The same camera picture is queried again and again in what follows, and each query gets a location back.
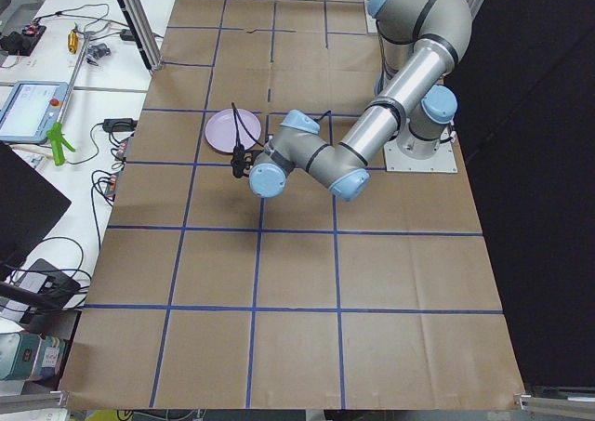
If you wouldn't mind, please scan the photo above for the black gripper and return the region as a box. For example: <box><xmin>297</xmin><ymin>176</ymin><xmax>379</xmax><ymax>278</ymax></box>
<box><xmin>231</xmin><ymin>144</ymin><xmax>263</xmax><ymax>178</ymax></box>

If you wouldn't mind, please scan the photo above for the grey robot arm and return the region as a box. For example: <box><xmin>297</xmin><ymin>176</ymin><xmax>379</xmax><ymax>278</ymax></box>
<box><xmin>248</xmin><ymin>0</ymin><xmax>472</xmax><ymax>202</ymax></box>

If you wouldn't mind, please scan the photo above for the lilac round plate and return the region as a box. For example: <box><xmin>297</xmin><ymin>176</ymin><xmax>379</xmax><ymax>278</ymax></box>
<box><xmin>205</xmin><ymin>109</ymin><xmax>262</xmax><ymax>153</ymax></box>

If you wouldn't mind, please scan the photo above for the loose blue tape strip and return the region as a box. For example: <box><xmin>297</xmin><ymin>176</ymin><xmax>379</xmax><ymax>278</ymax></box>
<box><xmin>313</xmin><ymin>110</ymin><xmax>332</xmax><ymax>123</ymax></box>

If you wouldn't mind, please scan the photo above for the black power adapter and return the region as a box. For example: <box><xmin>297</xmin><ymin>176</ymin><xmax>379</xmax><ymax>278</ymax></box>
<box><xmin>101</xmin><ymin>118</ymin><xmax>138</xmax><ymax>133</ymax></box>

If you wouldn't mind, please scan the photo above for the green plastic clamp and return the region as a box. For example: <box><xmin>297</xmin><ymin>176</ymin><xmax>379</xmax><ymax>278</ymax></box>
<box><xmin>46</xmin><ymin>122</ymin><xmax>76</xmax><ymax>166</ymax></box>

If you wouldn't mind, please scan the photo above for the teach pendant tablet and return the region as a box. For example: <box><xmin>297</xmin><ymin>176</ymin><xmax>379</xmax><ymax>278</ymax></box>
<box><xmin>1</xmin><ymin>81</ymin><xmax>68</xmax><ymax>144</ymax></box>

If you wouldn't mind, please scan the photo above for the black monitor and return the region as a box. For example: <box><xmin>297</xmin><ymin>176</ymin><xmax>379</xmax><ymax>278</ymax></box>
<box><xmin>1</xmin><ymin>144</ymin><xmax>71</xmax><ymax>280</ymax></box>

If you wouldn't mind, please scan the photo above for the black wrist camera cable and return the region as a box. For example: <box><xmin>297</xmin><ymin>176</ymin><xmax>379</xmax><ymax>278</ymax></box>
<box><xmin>230</xmin><ymin>102</ymin><xmax>264</xmax><ymax>152</ymax></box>

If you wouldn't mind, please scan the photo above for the aluminium frame post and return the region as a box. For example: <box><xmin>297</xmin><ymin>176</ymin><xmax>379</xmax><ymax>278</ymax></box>
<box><xmin>116</xmin><ymin>0</ymin><xmax>163</xmax><ymax>72</ymax></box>

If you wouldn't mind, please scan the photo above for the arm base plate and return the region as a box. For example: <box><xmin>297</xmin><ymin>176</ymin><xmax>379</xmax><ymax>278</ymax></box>
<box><xmin>383</xmin><ymin>130</ymin><xmax>458</xmax><ymax>174</ymax></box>

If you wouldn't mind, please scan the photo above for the yellow handled tool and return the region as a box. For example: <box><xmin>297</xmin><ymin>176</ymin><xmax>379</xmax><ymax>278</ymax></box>
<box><xmin>67</xmin><ymin>29</ymin><xmax>79</xmax><ymax>54</ymax></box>

